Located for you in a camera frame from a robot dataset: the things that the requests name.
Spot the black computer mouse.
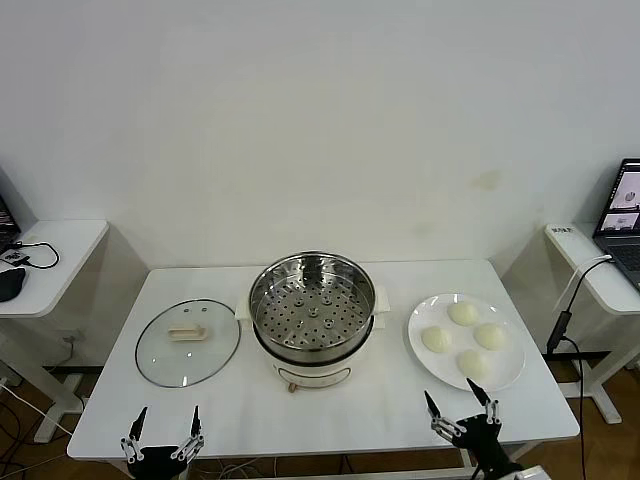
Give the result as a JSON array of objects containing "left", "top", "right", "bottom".
[{"left": 0, "top": 267, "right": 27, "bottom": 303}]

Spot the white steamed baozi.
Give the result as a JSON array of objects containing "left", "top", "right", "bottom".
[
  {"left": 447, "top": 301, "right": 480, "bottom": 328},
  {"left": 473, "top": 322, "right": 510, "bottom": 350},
  {"left": 456, "top": 348, "right": 492, "bottom": 377},
  {"left": 421, "top": 325, "right": 454, "bottom": 354}
]

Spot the perforated steel steamer basket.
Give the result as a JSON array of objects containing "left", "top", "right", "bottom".
[{"left": 248, "top": 250, "right": 376, "bottom": 362}]

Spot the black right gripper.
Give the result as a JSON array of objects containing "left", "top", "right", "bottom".
[{"left": 424, "top": 377, "right": 524, "bottom": 480}]

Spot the white floor cable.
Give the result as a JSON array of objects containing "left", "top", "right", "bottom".
[{"left": 0, "top": 382, "right": 74, "bottom": 436}]

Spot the grey laptop showing camera views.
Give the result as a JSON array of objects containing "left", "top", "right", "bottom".
[{"left": 592, "top": 158, "right": 640, "bottom": 291}]

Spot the white side desk with mouse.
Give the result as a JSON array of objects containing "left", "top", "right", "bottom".
[{"left": 0, "top": 218, "right": 110, "bottom": 444}]

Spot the white laptop cable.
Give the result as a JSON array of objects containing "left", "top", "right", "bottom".
[{"left": 553, "top": 253, "right": 612, "bottom": 307}]

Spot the black looped desk cable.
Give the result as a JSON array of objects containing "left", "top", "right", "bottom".
[{"left": 9, "top": 241, "right": 60, "bottom": 271}]

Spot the cream electric cooker base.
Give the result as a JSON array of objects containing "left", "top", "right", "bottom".
[{"left": 234, "top": 282, "right": 392, "bottom": 394}]

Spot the white cable bundle under table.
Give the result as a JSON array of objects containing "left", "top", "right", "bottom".
[{"left": 199, "top": 457, "right": 264, "bottom": 480}]

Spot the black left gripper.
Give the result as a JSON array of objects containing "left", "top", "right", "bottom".
[{"left": 119, "top": 404, "right": 205, "bottom": 480}]

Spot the glass lid with cream handle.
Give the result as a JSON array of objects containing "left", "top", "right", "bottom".
[{"left": 134, "top": 298, "right": 242, "bottom": 389}]

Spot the white table leg frame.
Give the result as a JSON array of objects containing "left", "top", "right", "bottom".
[{"left": 117, "top": 442, "right": 539, "bottom": 480}]

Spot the white side desk with label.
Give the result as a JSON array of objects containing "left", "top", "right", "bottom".
[{"left": 543, "top": 222, "right": 640, "bottom": 424}]

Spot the white round plate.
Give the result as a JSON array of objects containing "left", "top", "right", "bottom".
[{"left": 407, "top": 292, "right": 526, "bottom": 393}]

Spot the black laptop beside mouse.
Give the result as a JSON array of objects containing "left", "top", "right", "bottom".
[{"left": 0, "top": 167, "right": 24, "bottom": 256}]

